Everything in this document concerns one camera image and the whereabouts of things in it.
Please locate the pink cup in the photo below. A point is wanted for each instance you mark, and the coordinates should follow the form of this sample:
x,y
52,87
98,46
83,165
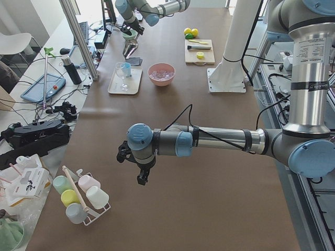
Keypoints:
x,y
85,182

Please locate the mint green cup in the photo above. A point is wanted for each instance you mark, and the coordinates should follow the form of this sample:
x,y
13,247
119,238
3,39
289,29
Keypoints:
x,y
61,184

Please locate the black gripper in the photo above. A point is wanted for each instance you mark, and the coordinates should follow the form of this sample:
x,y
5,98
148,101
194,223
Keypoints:
x,y
133,25
144,164

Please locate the cream serving tray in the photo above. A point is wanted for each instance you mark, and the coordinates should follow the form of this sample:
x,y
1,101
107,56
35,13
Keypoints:
x,y
132,82

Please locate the wooden rack handle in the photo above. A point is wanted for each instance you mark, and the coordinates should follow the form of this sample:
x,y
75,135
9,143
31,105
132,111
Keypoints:
x,y
82,202

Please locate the steel muddler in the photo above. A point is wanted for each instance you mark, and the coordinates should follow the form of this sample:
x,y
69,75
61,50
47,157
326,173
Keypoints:
x,y
193,47

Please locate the bamboo cutting board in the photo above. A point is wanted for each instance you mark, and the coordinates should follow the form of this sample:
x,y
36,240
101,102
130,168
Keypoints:
x,y
190,55

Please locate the grey folded cloth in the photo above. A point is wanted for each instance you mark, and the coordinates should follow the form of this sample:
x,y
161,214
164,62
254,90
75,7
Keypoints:
x,y
134,61

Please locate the white wire cup rack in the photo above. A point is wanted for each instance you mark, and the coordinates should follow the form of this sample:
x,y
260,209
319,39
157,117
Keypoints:
x,y
92,214

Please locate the white chair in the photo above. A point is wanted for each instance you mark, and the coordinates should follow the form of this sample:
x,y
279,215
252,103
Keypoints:
x,y
15,44

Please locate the grey blue cup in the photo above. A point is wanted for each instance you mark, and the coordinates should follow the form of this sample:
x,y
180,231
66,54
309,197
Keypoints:
x,y
76,213

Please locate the green lime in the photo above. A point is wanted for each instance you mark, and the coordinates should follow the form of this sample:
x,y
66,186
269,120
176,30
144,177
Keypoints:
x,y
194,32

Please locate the black equipment case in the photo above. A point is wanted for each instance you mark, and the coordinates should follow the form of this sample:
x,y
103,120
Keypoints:
x,y
34,138

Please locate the half lemon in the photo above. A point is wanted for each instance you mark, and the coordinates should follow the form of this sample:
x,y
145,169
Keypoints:
x,y
200,55

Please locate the yellow cup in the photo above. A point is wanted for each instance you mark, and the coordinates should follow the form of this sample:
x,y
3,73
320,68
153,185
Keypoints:
x,y
68,197

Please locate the pink bowl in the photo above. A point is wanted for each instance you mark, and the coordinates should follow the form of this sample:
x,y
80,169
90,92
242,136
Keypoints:
x,y
161,66

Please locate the black water bottle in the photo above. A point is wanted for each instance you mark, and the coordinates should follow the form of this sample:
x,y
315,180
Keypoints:
x,y
71,70

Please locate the green cloth bundle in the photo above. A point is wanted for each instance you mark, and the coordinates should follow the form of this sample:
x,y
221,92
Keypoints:
x,y
12,231

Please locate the metal ice scoop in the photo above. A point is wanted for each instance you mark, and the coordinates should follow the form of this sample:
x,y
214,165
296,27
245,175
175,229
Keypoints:
x,y
129,48

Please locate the white cup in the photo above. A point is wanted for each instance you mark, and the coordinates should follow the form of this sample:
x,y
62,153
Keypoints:
x,y
97,197

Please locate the white product box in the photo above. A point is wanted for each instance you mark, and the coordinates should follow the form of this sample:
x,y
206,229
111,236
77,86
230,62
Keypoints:
x,y
31,183

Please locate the clear wine glass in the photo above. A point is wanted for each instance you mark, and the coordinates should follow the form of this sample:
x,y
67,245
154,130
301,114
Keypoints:
x,y
119,72

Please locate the aluminium frame post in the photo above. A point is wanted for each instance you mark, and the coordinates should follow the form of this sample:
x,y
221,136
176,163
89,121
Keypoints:
x,y
70,15

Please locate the green bowl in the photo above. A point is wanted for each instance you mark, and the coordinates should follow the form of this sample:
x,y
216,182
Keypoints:
x,y
125,36

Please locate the whole lemon far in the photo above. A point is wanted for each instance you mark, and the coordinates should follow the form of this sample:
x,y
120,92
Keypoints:
x,y
187,30

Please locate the white camera stand base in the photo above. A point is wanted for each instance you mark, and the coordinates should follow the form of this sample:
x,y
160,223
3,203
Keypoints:
x,y
228,76

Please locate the pile of ice cubes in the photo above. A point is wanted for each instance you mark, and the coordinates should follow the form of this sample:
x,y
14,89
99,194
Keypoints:
x,y
161,75

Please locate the grabber stick green tip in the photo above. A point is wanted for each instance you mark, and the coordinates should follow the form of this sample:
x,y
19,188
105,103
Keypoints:
x,y
47,53

